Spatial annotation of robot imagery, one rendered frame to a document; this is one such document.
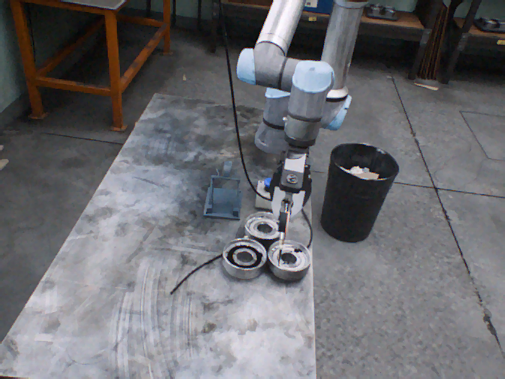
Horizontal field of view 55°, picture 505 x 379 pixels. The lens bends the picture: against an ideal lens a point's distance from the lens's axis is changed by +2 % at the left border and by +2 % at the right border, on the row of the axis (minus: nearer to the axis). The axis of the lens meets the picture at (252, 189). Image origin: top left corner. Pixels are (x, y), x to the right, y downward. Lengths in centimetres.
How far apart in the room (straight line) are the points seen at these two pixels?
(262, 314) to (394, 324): 125
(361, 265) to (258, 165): 109
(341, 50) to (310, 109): 46
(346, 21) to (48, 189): 190
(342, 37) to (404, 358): 132
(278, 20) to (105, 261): 69
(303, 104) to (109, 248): 57
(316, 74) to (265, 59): 17
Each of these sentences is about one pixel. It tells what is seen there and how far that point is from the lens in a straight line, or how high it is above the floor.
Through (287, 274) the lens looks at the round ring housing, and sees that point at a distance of 112.
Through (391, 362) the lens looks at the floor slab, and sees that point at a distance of 212.
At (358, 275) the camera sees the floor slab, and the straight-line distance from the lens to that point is 239.
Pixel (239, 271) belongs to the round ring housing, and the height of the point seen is 83.
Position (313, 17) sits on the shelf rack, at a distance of 444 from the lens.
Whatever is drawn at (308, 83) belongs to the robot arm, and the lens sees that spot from 98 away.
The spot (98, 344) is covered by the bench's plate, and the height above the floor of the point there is 80.
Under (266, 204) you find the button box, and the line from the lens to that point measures 132.
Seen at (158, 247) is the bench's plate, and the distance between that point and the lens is 120.
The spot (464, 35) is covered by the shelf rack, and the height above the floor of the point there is 45.
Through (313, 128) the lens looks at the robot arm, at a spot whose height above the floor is 115.
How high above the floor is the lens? 162
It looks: 36 degrees down
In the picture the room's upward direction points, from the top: 8 degrees clockwise
